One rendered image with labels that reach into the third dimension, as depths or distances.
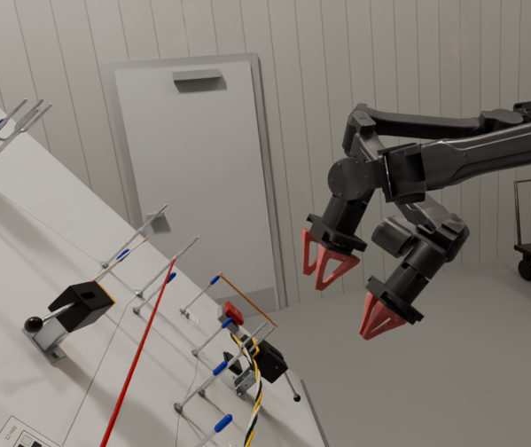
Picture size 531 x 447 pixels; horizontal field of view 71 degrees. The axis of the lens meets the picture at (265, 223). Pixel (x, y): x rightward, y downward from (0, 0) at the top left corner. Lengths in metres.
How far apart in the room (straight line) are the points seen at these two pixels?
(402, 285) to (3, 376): 0.57
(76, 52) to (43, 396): 2.92
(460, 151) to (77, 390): 0.51
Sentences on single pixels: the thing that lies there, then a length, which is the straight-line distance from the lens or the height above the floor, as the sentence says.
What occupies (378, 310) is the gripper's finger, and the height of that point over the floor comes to 1.18.
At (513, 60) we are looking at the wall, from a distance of 4.53.
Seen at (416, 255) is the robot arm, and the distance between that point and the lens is 0.71.
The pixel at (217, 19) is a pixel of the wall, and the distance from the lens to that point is 3.25.
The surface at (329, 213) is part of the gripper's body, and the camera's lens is 0.59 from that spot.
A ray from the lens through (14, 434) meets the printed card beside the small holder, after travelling 0.38.
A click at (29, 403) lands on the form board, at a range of 0.40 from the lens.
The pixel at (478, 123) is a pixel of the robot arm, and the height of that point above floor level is 1.47.
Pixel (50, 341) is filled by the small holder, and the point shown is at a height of 1.33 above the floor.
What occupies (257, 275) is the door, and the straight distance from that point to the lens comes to 3.27.
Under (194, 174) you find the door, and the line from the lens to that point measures 3.03.
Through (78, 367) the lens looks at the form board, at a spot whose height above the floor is 1.28.
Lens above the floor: 1.49
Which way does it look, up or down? 12 degrees down
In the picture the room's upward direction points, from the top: 7 degrees counter-clockwise
